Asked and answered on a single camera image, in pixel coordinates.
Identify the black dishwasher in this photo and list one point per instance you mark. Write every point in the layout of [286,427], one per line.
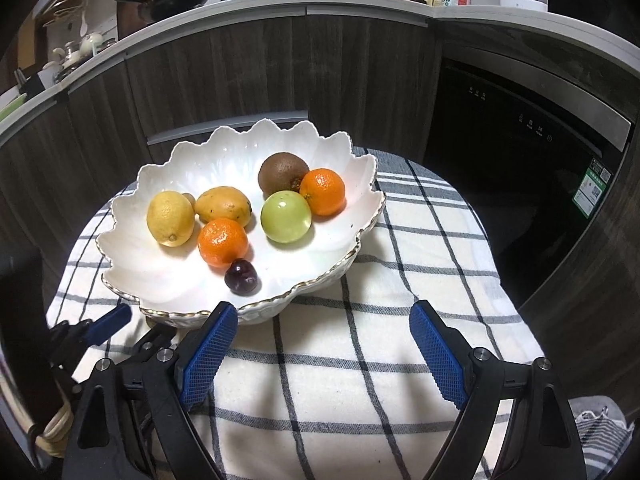
[500,185]

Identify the dark wood kitchen cabinet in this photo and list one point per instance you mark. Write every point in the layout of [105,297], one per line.
[225,65]

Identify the yellow mango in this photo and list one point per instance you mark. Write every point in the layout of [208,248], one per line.
[223,206]

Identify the brown kiwi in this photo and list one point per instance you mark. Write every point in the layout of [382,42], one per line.
[281,172]

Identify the grey striped cloth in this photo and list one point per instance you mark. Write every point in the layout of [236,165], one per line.
[602,430]

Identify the small brown round fruit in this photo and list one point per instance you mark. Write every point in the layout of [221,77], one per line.
[188,198]

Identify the white round appliance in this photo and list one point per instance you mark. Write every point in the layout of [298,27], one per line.
[522,4]

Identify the white checked cloth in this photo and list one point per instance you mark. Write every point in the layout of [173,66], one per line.
[360,385]

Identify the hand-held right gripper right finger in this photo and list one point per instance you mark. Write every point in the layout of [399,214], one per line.
[440,355]

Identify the dark red cherry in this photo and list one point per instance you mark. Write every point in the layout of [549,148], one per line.
[241,276]

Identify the orange mandarin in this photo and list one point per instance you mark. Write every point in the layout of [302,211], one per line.
[324,191]
[222,242]

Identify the white scalloped bowl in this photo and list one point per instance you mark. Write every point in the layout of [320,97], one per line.
[300,255]

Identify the brown cutting board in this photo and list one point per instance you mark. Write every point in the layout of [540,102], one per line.
[132,15]

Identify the yellow lemon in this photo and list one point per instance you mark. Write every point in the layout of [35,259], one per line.
[170,218]

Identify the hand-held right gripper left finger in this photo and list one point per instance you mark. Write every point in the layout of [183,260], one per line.
[207,355]

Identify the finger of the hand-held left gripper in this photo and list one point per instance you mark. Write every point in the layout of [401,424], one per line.
[112,319]
[155,337]

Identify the black knife block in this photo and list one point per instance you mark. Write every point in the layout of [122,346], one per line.
[30,85]

